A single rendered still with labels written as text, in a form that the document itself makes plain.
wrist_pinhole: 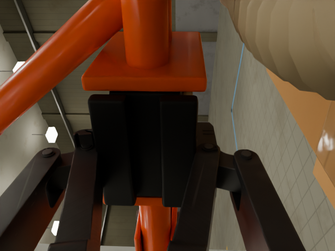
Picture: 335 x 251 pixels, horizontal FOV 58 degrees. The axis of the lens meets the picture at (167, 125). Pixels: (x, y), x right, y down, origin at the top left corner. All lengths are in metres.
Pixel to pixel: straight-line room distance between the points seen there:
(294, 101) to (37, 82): 0.23
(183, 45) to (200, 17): 9.53
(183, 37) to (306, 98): 0.14
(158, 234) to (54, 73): 0.13
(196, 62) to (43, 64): 0.09
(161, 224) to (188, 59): 0.11
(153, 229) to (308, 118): 0.16
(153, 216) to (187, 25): 9.65
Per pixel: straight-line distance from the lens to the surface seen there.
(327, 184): 1.21
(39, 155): 0.16
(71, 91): 12.22
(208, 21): 9.78
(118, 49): 0.18
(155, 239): 0.23
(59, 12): 10.34
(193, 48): 0.18
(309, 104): 0.29
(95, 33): 0.17
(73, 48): 0.18
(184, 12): 9.63
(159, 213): 0.21
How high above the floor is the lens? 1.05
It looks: 3 degrees up
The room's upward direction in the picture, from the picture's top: 89 degrees counter-clockwise
